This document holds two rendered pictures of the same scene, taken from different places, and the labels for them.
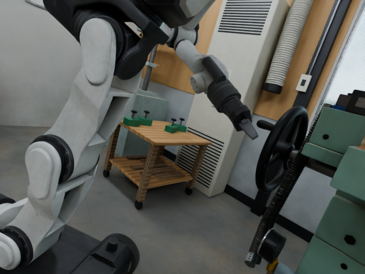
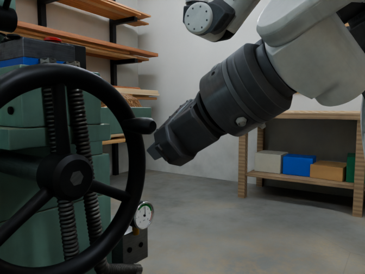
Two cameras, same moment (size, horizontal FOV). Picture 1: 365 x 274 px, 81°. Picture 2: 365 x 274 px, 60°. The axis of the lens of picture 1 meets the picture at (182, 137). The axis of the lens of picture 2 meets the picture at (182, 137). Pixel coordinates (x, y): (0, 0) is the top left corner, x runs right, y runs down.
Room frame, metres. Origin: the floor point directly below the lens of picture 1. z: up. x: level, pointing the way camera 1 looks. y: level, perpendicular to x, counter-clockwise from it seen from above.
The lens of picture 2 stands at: (1.09, -0.19, 0.90)
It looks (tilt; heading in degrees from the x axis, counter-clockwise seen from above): 5 degrees down; 176
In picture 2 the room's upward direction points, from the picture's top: straight up
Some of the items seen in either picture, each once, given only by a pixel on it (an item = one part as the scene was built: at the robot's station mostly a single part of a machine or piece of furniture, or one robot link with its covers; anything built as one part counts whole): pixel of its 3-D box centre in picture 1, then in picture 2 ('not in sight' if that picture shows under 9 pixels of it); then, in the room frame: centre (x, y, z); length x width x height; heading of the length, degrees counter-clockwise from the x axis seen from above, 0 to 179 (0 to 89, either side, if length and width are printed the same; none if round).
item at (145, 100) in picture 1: (145, 86); not in sight; (2.50, 0.57, 0.79); 0.62 x 0.48 x 1.58; 51
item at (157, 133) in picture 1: (156, 152); not in sight; (1.75, 0.17, 0.32); 0.66 x 0.57 x 0.64; 140
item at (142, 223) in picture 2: (271, 250); (138, 217); (0.39, -0.24, 0.65); 0.06 x 0.04 x 0.08; 138
